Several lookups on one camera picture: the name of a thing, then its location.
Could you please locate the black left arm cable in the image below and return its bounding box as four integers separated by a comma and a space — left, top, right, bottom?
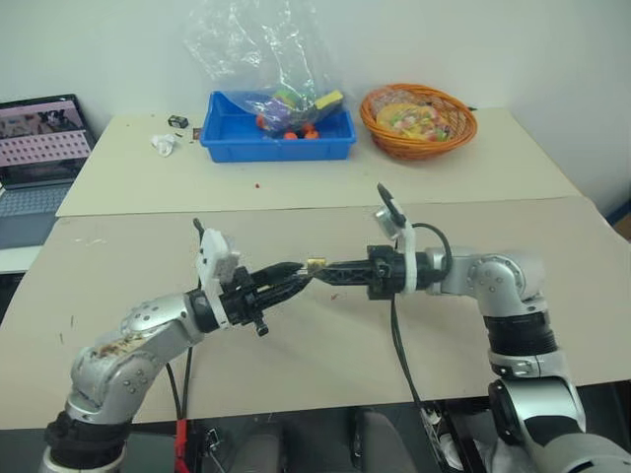
165, 362, 183, 425
181, 344, 194, 424

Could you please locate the colourful toy pizza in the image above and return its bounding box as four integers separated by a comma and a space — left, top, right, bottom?
376, 101, 454, 143

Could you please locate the orange wicker basket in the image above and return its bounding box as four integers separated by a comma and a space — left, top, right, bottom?
359, 83, 479, 161

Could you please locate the crumpled white paper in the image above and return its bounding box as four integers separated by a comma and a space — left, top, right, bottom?
149, 133, 178, 159

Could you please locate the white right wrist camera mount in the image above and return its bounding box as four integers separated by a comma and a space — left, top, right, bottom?
373, 182, 420, 297

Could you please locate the clear plastic bag of toys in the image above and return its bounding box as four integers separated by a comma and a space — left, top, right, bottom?
183, 0, 347, 140

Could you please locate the long black right gripper cable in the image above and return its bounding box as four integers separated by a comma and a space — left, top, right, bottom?
389, 290, 448, 473

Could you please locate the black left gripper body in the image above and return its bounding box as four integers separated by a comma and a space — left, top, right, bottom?
219, 268, 271, 339

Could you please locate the open laptop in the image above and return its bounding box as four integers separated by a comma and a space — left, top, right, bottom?
0, 93, 98, 248

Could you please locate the black right wrist loop cable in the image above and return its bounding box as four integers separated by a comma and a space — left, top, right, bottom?
411, 223, 454, 277

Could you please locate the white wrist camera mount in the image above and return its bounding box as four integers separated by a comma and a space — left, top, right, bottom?
373, 182, 420, 297
193, 219, 243, 327

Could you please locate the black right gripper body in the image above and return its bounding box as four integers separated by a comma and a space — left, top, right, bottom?
365, 243, 407, 301

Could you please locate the blue edged object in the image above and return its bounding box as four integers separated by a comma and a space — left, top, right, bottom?
607, 194, 631, 243

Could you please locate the blue plastic bin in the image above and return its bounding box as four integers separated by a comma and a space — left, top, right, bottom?
198, 90, 358, 164

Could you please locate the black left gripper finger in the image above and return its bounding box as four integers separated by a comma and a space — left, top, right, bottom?
247, 261, 303, 288
257, 275, 312, 309

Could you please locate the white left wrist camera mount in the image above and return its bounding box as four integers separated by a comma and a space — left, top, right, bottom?
193, 219, 243, 327

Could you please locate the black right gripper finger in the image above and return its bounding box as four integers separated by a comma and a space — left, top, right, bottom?
321, 259, 372, 276
315, 271, 372, 289

